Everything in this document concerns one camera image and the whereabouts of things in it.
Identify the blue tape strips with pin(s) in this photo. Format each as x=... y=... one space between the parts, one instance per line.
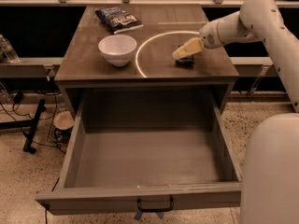
x=140 y=215

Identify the paper cup on floor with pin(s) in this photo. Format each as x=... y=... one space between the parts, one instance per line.
x=63 y=124

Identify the grey wooden cabinet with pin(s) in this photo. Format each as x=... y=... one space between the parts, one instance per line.
x=165 y=27

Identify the black drawer handle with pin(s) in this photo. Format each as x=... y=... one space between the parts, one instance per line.
x=155 y=206

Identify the white ceramic bowl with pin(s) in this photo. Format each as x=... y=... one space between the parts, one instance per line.
x=118 y=50

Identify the blue kettle chips bag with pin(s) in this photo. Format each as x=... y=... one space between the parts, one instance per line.
x=118 y=20

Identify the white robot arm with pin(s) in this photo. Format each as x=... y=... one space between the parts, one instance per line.
x=270 y=184

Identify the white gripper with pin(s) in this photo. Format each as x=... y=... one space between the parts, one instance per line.
x=209 y=34

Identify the dark blue rxbar wrapper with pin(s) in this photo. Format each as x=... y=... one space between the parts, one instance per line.
x=185 y=62

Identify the black table leg left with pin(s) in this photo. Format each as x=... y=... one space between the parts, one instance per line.
x=30 y=136

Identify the open grey top drawer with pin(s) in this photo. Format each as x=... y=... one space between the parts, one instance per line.
x=152 y=144

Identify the clear plastic water bottle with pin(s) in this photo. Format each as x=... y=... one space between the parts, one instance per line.
x=9 y=51

